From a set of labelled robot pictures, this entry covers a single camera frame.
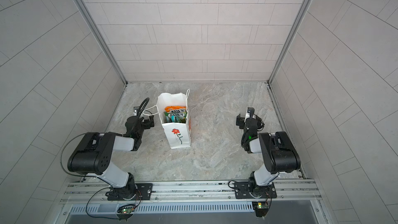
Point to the left circuit board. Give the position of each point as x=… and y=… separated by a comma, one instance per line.
x=125, y=212

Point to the green Fox's candy bag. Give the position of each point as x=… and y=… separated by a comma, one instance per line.
x=176, y=117

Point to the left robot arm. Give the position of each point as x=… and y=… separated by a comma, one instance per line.
x=93, y=157

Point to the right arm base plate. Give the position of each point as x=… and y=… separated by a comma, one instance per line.
x=249, y=190

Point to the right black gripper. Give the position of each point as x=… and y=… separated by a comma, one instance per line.
x=241, y=121

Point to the circuit board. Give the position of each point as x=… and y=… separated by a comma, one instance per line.
x=261, y=209
x=125, y=212

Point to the aluminium mounting rail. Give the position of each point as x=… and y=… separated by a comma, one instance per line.
x=196, y=191

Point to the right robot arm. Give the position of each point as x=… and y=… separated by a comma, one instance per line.
x=278, y=153

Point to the right circuit board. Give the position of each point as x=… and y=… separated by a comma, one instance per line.
x=261, y=209

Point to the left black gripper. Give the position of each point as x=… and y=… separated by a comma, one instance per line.
x=147, y=122

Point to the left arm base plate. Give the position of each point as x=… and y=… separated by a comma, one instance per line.
x=140, y=191

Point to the orange pink Fox's candy bag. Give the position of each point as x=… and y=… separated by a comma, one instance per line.
x=175, y=109

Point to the white floral paper bag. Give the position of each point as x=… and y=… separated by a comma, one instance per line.
x=177, y=134

